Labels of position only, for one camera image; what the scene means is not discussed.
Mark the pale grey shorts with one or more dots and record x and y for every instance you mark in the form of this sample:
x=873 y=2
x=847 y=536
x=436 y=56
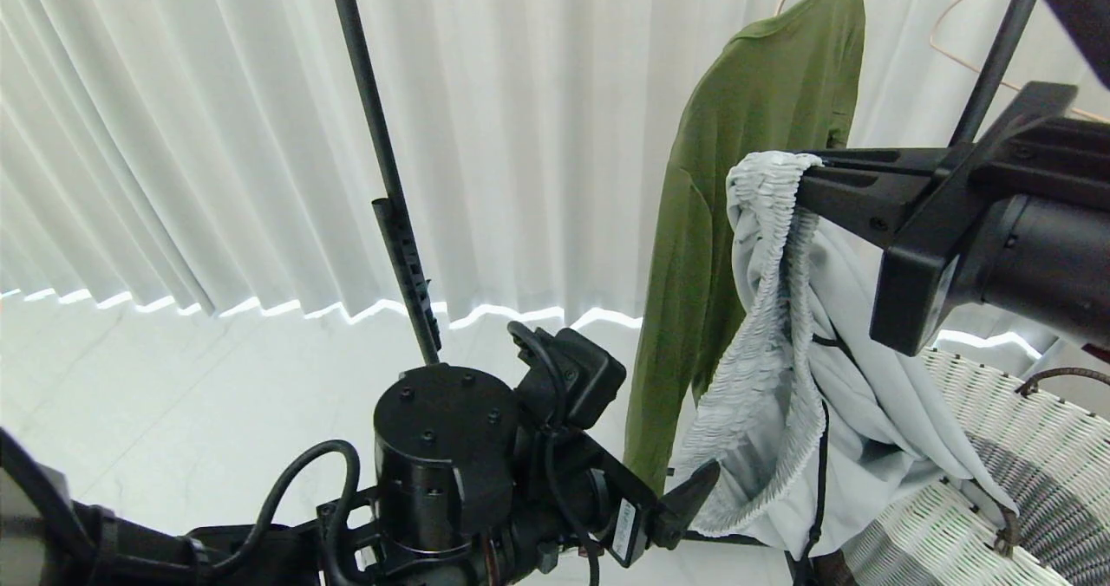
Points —
x=867 y=378

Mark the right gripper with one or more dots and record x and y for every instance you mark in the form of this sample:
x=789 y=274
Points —
x=1041 y=265

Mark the black clothes rack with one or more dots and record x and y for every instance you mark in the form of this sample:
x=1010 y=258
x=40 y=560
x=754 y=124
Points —
x=378 y=135

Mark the green long-sleeved shirt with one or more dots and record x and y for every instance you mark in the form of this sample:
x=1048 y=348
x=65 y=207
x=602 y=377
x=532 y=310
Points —
x=737 y=135

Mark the white curtain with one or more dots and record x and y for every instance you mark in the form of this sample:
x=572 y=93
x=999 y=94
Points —
x=217 y=135

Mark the white laundry basket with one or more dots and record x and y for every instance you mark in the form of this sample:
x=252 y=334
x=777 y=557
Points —
x=997 y=413

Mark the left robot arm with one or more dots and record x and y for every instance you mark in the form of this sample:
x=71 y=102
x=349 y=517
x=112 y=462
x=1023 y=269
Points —
x=442 y=447

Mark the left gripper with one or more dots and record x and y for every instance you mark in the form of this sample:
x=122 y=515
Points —
x=598 y=499

